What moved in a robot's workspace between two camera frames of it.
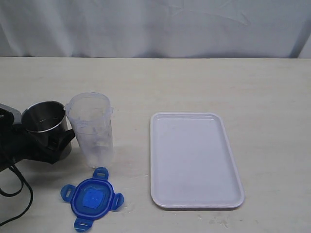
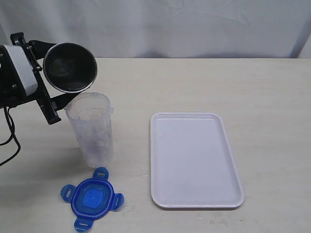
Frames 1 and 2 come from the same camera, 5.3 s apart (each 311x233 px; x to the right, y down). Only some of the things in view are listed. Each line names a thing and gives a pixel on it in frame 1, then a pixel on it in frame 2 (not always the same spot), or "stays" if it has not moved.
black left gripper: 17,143 → 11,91
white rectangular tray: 193,162 stays
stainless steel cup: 46,122 → 70,67
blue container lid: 92,198 stays
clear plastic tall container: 91,113 stays
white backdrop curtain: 153,28 stays
